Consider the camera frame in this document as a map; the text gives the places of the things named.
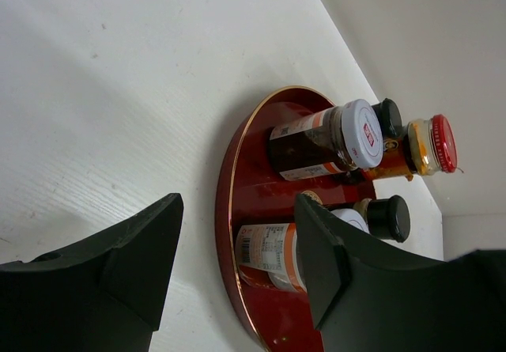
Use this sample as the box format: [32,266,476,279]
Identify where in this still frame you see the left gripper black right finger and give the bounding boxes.
[294,195,505,351]

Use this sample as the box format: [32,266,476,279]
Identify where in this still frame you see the white lid pink jar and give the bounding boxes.
[235,220,350,293]

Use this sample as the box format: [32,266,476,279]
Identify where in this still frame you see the small black cap spice bottle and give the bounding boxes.
[372,98,403,138]

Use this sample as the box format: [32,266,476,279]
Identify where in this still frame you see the white lid dark jar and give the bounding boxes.
[268,99,383,181]

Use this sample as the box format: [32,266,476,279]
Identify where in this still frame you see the red lid sauce jar back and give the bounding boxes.
[361,114,458,181]

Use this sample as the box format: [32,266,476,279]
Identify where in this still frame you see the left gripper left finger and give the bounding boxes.
[1,193,183,351]

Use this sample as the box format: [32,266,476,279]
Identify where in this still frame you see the red round tray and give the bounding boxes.
[215,86,376,351]

